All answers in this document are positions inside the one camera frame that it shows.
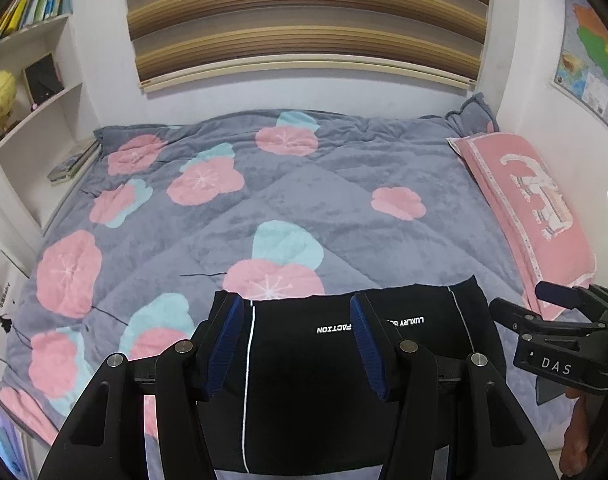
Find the white bookshelf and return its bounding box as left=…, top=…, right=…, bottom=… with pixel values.
left=0, top=0, right=101, bottom=241

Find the grey floral blanket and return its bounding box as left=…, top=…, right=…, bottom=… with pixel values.
left=0, top=110, right=565, bottom=480

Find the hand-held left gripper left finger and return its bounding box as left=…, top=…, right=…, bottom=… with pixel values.
left=36, top=290, right=246, bottom=480

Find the black picture frame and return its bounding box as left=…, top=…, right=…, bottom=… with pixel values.
left=22, top=52, right=65, bottom=107

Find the black hooded jacket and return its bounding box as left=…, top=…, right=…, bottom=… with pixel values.
left=144, top=282, right=507, bottom=480

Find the stack of flat books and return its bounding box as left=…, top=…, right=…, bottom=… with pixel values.
left=46, top=138, right=101, bottom=185

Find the brown striped window blind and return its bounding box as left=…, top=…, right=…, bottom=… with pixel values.
left=123, top=0, right=491, bottom=93

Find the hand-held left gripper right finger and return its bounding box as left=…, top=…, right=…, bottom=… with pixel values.
left=349, top=291, right=560, bottom=480

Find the grey pillow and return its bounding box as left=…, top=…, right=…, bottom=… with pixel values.
left=444, top=92, right=500, bottom=136

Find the colourful wall map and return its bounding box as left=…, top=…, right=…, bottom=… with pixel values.
left=554, top=0, right=608, bottom=141

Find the pink printed pillow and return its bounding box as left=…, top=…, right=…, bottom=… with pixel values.
left=446, top=132, right=597, bottom=322

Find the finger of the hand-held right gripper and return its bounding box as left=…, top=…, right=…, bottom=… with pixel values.
left=489, top=298, right=607, bottom=336
left=535, top=281, right=608, bottom=313

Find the person's right hand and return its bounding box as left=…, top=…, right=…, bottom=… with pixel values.
left=559, top=395, right=597, bottom=478

